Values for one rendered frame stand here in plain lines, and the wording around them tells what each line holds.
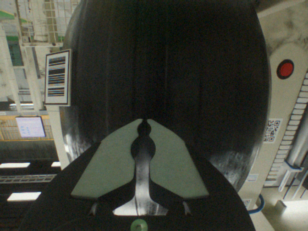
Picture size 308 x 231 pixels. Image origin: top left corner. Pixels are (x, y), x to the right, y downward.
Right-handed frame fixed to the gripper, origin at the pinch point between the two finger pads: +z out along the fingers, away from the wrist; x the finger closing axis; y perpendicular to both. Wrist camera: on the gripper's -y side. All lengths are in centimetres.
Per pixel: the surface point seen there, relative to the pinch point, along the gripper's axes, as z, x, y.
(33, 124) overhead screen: 285, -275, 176
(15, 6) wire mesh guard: 64, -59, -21
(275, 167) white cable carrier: 18, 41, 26
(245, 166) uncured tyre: 0.5, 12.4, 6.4
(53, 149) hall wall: 796, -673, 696
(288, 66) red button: 20.4, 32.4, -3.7
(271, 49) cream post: 21.2, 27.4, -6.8
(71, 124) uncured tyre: 2.3, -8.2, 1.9
